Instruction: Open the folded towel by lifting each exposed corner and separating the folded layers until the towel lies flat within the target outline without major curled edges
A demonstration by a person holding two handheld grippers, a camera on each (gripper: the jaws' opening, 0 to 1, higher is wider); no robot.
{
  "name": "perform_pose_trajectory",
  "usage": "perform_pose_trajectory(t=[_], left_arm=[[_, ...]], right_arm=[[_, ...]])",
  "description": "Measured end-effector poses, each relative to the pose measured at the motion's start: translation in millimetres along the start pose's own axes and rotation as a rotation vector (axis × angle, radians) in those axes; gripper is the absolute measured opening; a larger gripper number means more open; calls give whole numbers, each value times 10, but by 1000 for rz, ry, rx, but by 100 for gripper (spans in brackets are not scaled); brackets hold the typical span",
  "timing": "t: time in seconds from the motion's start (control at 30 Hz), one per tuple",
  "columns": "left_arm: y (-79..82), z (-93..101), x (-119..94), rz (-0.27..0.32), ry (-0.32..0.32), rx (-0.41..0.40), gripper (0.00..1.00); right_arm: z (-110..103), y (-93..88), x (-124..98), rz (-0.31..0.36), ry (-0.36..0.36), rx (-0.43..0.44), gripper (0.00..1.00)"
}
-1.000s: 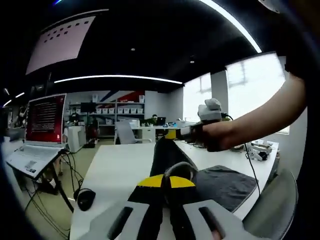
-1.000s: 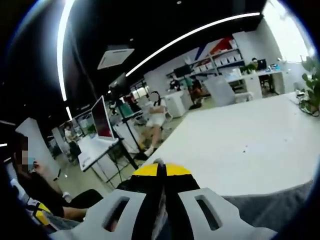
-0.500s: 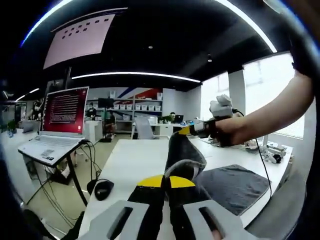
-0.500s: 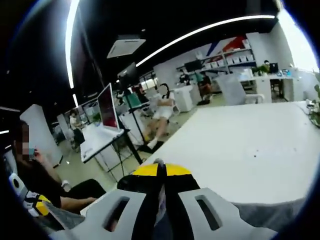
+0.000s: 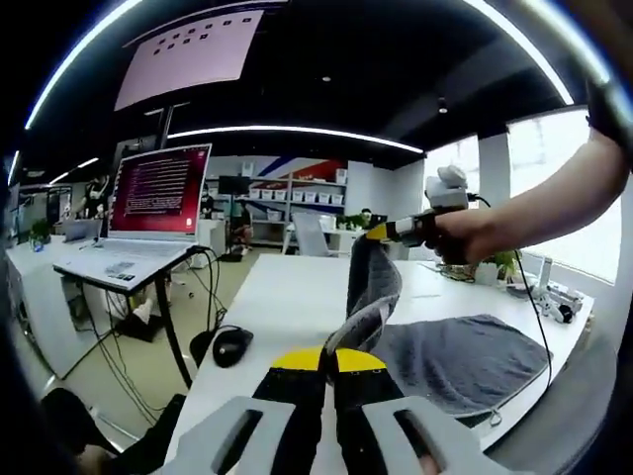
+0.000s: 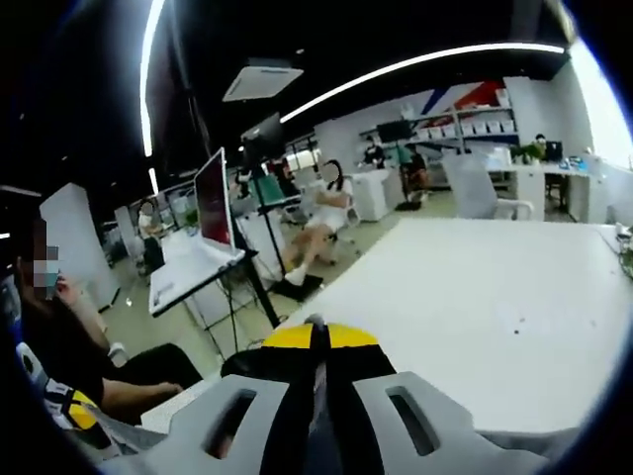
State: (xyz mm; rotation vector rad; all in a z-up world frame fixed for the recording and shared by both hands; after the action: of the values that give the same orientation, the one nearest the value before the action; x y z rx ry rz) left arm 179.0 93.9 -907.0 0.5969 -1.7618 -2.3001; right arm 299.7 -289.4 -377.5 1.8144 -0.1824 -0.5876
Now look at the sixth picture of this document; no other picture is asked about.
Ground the grey towel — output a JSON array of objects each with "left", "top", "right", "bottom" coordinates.
[{"left": 93, "top": 314, "right": 583, "bottom": 475}]

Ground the white open laptop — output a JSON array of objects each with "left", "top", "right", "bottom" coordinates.
[{"left": 147, "top": 146, "right": 247, "bottom": 318}]

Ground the person's dark clothing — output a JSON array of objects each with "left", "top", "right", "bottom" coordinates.
[{"left": 9, "top": 291, "right": 205, "bottom": 402}]

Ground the white partition board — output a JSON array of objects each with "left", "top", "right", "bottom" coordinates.
[{"left": 39, "top": 182, "right": 120, "bottom": 308}]

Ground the white cabinet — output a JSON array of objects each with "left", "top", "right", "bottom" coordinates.
[{"left": 348, "top": 170, "right": 405, "bottom": 222}]

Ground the green board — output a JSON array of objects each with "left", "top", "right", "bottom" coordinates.
[{"left": 246, "top": 175, "right": 303, "bottom": 209}]

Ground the grey office chair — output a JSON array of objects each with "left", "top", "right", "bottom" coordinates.
[{"left": 441, "top": 153, "right": 536, "bottom": 222}]

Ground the white office desk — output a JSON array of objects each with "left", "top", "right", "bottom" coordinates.
[{"left": 487, "top": 157, "right": 609, "bottom": 224}]

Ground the black screen on tripod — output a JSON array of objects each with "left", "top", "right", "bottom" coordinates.
[{"left": 236, "top": 112, "right": 288, "bottom": 234}]

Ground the row of white storage bins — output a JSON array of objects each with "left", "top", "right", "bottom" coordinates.
[{"left": 417, "top": 118, "right": 515, "bottom": 140}]

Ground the small green plant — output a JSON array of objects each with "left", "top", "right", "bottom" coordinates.
[{"left": 510, "top": 142, "right": 545, "bottom": 164}]

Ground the ceiling light strip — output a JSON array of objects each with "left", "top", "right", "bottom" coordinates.
[
  {"left": 280, "top": 43, "right": 565, "bottom": 124},
  {"left": 139, "top": 0, "right": 167, "bottom": 157}
]

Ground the white storage shelving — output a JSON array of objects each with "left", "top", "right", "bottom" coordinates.
[{"left": 405, "top": 88, "right": 520, "bottom": 149}]

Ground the ceiling air conditioner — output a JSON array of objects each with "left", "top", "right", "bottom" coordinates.
[{"left": 222, "top": 57, "right": 306, "bottom": 104}]

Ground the bright window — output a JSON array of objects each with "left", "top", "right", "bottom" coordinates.
[{"left": 568, "top": 44, "right": 633, "bottom": 169}]

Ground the black wall monitor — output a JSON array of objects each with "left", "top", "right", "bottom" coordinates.
[{"left": 376, "top": 120, "right": 414, "bottom": 143}]

